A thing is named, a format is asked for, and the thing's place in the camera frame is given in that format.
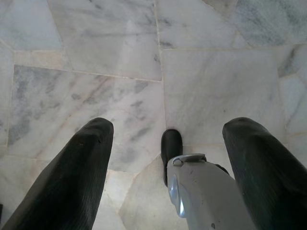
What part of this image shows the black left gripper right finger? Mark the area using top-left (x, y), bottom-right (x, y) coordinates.
top-left (222, 116), bottom-right (307, 230)

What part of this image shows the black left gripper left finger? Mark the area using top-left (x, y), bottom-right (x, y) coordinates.
top-left (0, 116), bottom-right (115, 230)

